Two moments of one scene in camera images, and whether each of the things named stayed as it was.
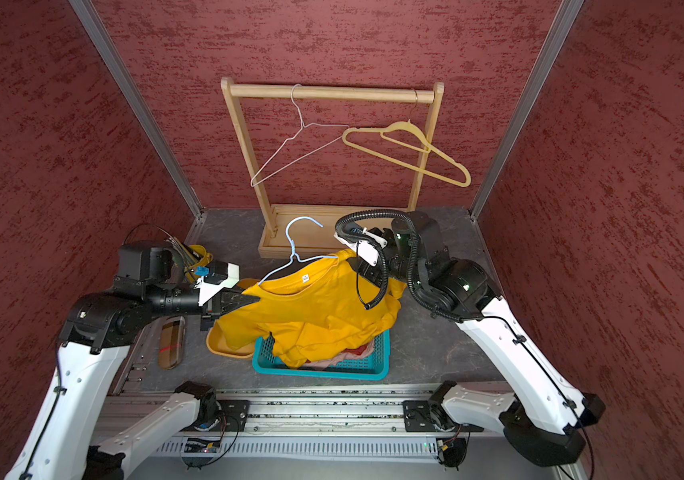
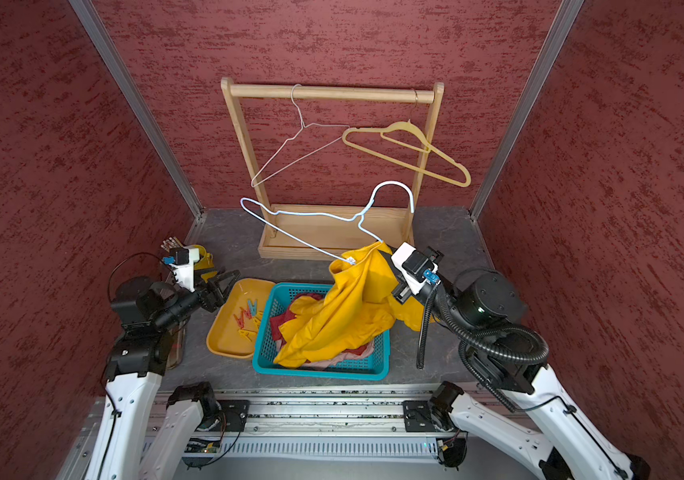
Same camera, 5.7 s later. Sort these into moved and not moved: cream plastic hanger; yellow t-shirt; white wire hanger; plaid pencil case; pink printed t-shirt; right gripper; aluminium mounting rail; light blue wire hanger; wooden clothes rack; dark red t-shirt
Moved: dark red t-shirt; right gripper; light blue wire hanger; yellow t-shirt
Not moved: pink printed t-shirt; cream plastic hanger; plaid pencil case; white wire hanger; wooden clothes rack; aluminium mounting rail
